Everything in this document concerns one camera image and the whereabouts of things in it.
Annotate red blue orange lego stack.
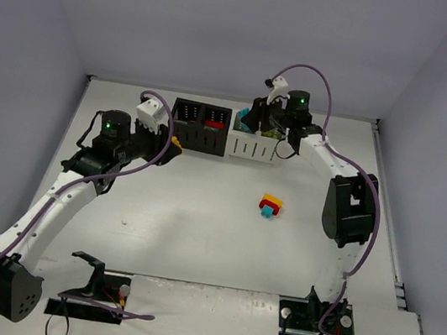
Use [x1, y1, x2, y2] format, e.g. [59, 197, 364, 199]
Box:
[234, 108, 257, 133]

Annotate large red lego brick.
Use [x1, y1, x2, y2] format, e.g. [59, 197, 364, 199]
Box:
[204, 120, 225, 129]

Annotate yellow red arch lego stack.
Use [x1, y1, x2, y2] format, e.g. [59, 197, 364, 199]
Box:
[259, 193, 283, 216]

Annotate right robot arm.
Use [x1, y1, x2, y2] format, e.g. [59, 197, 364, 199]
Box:
[241, 77, 381, 321]

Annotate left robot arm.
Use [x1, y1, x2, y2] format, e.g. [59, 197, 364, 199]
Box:
[0, 110, 181, 322]

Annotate black double bin container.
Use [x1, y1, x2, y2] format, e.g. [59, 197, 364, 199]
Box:
[172, 97, 233, 157]

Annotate white double bin container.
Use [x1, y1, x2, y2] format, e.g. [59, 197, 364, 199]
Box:
[225, 109, 281, 165]

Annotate cyan small lego brick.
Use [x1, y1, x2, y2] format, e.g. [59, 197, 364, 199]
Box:
[260, 205, 274, 219]

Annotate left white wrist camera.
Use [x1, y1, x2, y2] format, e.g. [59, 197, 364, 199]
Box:
[136, 97, 165, 133]

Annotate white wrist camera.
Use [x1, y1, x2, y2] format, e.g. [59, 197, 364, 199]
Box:
[136, 97, 165, 133]
[264, 76, 289, 105]

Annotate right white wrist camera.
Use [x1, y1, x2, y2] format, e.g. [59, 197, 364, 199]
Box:
[264, 76, 289, 105]

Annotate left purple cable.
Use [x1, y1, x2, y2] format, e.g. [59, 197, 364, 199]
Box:
[0, 66, 191, 335]

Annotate purple cable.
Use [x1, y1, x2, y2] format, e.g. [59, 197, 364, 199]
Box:
[238, 60, 403, 335]
[0, 66, 191, 335]

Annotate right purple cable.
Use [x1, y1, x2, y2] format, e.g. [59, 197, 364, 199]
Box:
[238, 60, 403, 335]

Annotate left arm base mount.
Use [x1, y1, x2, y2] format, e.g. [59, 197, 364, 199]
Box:
[43, 272, 132, 326]

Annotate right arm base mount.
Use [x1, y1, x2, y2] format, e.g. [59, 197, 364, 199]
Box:
[278, 296, 355, 335]

